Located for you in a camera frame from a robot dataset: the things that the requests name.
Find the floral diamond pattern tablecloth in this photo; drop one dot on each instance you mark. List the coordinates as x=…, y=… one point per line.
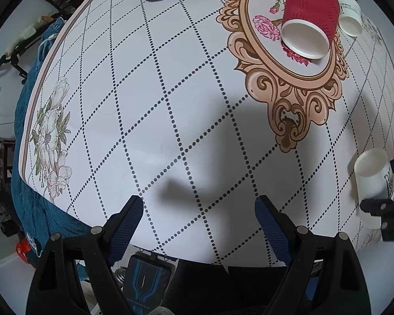
x=196, y=107

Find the red paper cup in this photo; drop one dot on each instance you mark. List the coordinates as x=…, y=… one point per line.
x=308, y=26

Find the black tripod stand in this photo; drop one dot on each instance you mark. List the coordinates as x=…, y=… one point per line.
x=26, y=40

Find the white paper cup upright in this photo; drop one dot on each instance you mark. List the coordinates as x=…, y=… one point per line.
x=350, y=17

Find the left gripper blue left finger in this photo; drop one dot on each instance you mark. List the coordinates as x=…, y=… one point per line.
x=123, y=228

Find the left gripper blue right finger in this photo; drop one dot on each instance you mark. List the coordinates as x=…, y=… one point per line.
x=277, y=227

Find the black blue bag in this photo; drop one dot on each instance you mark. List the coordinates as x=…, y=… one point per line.
x=145, y=283

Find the white paper cup with print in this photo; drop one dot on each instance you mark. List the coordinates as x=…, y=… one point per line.
x=374, y=179

